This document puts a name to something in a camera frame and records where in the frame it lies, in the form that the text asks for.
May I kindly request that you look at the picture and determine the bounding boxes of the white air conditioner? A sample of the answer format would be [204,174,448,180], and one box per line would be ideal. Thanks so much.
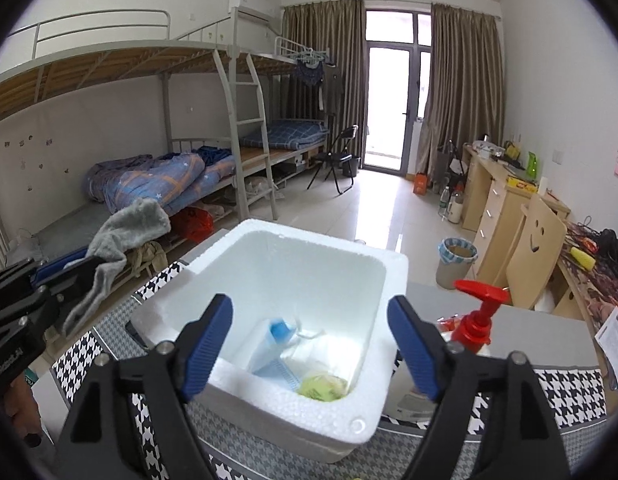
[228,0,276,21]

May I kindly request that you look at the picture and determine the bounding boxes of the glass balcony door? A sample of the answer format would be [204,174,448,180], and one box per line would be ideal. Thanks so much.
[363,9,432,178]

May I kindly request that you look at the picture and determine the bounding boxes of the red snack packet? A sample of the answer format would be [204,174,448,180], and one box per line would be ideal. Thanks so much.
[436,314,462,333]

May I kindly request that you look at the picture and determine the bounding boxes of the brown right curtain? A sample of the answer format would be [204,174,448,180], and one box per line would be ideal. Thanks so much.
[415,3,505,176]

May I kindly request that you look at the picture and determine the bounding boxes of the brown curtain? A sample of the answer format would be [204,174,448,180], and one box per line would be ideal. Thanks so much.
[282,0,368,156]
[415,3,505,176]

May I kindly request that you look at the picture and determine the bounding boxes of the hanging dark clothes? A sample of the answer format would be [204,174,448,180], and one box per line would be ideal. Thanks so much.
[294,60,324,87]

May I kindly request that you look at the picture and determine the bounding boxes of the person's left hand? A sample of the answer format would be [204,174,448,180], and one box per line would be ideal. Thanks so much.
[3,374,43,448]

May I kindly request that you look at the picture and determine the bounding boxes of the metal bunk bed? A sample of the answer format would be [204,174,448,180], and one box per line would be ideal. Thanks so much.
[0,9,327,270]

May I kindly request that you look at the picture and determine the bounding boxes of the grey sock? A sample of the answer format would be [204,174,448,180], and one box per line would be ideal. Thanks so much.
[60,198,170,338]

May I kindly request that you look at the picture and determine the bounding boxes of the brown left curtain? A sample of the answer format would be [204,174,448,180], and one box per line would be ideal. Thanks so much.
[282,0,368,156]

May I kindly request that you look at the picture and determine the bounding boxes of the houndstooth table cloth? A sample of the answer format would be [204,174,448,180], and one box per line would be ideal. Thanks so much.
[51,262,607,479]

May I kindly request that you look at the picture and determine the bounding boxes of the black folding chair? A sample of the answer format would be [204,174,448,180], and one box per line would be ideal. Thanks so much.
[307,125,359,196]

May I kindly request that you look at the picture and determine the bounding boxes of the yellow object on desk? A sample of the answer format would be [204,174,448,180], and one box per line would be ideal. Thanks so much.
[569,247,596,271]

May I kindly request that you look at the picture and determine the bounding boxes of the black headphones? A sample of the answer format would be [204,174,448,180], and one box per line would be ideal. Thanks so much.
[595,229,618,278]

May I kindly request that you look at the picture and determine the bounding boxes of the white styrofoam box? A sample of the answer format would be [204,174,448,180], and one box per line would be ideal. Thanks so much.
[131,220,409,464]

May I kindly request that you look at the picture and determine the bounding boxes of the orange bag on floor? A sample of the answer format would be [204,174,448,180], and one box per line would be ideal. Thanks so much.
[413,172,428,196]

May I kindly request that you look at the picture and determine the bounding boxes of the blue plaid quilt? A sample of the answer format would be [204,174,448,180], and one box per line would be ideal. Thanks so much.
[83,146,236,216]

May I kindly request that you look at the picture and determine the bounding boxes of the wooden desk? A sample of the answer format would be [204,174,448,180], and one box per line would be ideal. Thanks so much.
[463,146,618,335]

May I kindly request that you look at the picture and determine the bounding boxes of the green white tissue pack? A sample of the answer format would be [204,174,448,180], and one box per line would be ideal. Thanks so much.
[297,373,348,402]

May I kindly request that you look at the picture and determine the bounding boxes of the white lotion pump bottle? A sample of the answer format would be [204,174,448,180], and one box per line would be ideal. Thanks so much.
[440,280,510,356]

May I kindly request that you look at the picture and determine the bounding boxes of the waste bin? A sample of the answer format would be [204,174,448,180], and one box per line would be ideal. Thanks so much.
[436,237,479,289]

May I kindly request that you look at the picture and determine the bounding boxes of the blue face mask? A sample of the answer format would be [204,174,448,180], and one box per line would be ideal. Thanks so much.
[245,318,325,391]

